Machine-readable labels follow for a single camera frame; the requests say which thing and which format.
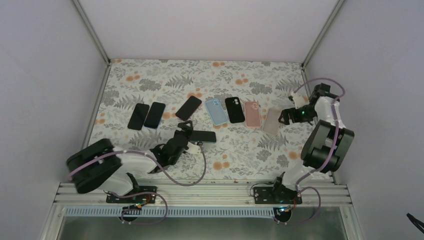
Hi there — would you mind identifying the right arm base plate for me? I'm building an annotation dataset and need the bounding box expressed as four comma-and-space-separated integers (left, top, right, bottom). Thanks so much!
252, 185, 303, 205

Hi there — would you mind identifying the aluminium mounting rail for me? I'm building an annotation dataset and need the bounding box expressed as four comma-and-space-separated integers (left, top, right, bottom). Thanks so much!
53, 181, 353, 218

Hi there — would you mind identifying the light blue phone case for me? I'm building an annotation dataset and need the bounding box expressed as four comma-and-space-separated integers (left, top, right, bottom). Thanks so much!
205, 98, 229, 126

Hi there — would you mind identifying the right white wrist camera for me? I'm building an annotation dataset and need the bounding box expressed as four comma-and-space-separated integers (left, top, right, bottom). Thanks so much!
288, 92, 309, 109

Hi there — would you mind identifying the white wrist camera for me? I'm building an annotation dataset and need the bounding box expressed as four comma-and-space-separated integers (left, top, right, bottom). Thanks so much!
186, 142, 203, 155
288, 92, 309, 109

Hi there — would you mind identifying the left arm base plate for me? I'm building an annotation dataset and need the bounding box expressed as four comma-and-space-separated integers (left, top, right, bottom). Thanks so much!
105, 185, 157, 205

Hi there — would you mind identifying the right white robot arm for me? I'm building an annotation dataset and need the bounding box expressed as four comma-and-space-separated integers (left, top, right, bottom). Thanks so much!
270, 83, 355, 204

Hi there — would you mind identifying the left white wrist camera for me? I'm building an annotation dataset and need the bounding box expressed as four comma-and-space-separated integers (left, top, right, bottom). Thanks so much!
186, 142, 203, 155

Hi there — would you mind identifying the pink phone case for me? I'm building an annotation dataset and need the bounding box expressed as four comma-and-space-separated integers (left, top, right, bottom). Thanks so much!
244, 101, 261, 128

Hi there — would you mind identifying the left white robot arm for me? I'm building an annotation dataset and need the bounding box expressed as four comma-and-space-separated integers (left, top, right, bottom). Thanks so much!
66, 120, 201, 203

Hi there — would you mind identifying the beige phone case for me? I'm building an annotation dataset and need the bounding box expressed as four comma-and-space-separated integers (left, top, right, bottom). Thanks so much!
262, 108, 281, 136

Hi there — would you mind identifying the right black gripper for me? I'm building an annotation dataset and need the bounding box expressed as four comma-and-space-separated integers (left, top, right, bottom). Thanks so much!
279, 104, 318, 125

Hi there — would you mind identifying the black object at edge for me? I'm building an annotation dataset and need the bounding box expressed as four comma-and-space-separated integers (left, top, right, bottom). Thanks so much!
406, 213, 424, 233

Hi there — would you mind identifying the black phone case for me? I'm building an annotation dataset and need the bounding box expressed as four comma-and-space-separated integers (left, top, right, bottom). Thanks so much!
224, 96, 246, 124

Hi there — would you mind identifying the floral table mat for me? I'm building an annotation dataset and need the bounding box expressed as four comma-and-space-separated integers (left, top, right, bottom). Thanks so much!
89, 59, 313, 182

